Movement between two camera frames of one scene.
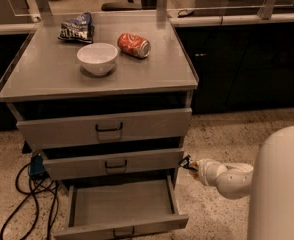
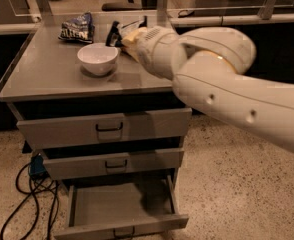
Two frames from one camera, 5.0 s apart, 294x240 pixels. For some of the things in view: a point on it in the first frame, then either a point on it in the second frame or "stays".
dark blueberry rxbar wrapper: x=185 y=163 → x=114 y=36
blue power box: x=37 y=166 stays
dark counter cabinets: x=238 y=66 stays
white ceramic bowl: x=97 y=58 stays
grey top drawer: x=103 y=128 stays
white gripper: x=202 y=169 → x=149 y=45
